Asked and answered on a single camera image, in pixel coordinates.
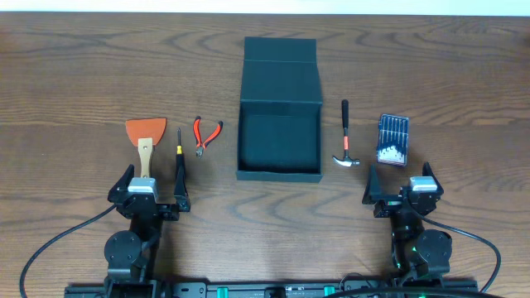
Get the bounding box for yellow black screwdriver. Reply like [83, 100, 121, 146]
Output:
[176, 128, 186, 179]

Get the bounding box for dark green open box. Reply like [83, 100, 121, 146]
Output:
[236, 36, 323, 183]

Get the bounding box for red black cutting pliers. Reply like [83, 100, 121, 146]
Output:
[193, 116, 224, 158]

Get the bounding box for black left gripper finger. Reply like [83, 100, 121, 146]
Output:
[117, 164, 135, 192]
[173, 166, 191, 212]

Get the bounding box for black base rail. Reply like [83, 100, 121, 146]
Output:
[64, 279, 479, 298]

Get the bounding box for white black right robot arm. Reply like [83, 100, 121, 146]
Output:
[362, 162, 452, 286]

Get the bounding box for clear precision screwdriver case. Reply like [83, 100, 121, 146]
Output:
[376, 114, 409, 166]

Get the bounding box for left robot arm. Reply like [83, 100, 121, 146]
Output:
[104, 165, 190, 297]

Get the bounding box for orange scraper wooden handle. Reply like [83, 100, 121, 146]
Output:
[125, 118, 166, 178]

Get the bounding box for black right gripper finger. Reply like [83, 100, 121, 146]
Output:
[362, 165, 383, 204]
[422, 161, 439, 189]

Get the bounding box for small black handled hammer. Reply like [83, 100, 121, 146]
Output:
[332, 99, 360, 167]

